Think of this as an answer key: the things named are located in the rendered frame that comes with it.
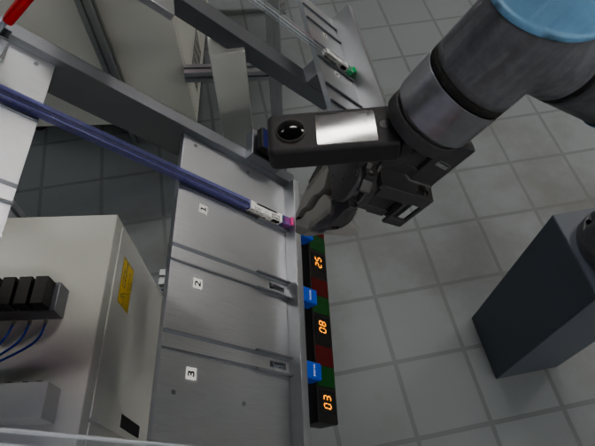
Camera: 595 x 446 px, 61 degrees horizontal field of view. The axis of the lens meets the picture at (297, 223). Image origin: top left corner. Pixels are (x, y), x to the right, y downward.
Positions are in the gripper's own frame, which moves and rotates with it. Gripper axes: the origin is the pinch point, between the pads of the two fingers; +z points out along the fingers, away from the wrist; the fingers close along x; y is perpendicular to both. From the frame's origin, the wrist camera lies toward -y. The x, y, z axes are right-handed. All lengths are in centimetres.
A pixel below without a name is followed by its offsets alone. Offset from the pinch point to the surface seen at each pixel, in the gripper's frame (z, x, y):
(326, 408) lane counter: 19.9, -15.1, 14.6
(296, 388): 15.8, -14.0, 7.8
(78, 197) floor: 113, 69, -19
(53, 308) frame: 40.0, 1.4, -21.3
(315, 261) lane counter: 19.8, 7.7, 14.4
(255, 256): 15.4, 3.7, 1.8
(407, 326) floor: 64, 20, 72
